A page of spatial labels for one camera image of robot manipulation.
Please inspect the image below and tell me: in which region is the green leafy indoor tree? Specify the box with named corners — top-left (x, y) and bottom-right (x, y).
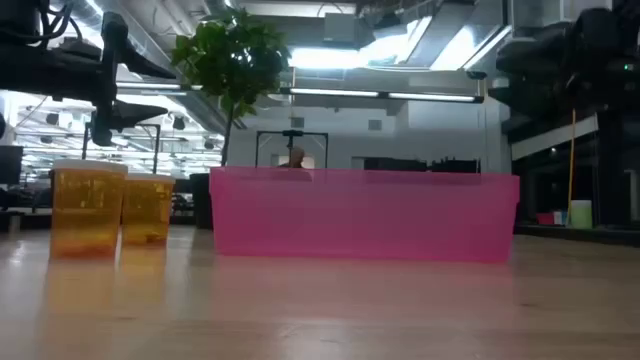
top-left (171, 6), bottom-right (292, 168)

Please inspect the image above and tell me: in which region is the long ceiling light bar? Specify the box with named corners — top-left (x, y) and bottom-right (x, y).
top-left (278, 86), bottom-right (486, 105)

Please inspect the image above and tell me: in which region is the grey ceiling air unit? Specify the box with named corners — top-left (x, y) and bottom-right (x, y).
top-left (323, 11), bottom-right (358, 44)

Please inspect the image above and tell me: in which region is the black monitor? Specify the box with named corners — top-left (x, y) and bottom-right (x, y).
top-left (0, 144), bottom-right (25, 186)

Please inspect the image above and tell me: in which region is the black camera stand frame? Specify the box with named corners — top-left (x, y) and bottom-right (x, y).
top-left (254, 129), bottom-right (330, 170)

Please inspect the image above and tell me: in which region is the person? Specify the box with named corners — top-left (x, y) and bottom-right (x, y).
top-left (277, 145), bottom-right (314, 170)

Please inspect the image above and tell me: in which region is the pink translucent plastic basket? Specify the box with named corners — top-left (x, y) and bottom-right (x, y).
top-left (209, 166), bottom-right (521, 264)

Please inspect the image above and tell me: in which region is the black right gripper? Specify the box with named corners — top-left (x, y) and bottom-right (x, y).
top-left (492, 27), bottom-right (576, 119)

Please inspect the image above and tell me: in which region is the light green container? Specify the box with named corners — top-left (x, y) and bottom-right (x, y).
top-left (569, 199), bottom-right (594, 230)

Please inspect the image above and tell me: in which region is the orange plastic cup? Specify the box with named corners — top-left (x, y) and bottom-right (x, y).
top-left (121, 172), bottom-right (177, 247)
top-left (49, 159), bottom-right (129, 261)

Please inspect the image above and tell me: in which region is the yellow hanging cable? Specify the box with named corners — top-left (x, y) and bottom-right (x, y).
top-left (564, 106), bottom-right (578, 227)

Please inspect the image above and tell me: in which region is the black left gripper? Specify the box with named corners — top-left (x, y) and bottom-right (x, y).
top-left (0, 12), bottom-right (177, 147)

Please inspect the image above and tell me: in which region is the black plant pot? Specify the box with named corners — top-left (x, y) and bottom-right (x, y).
top-left (189, 172), bottom-right (215, 231)

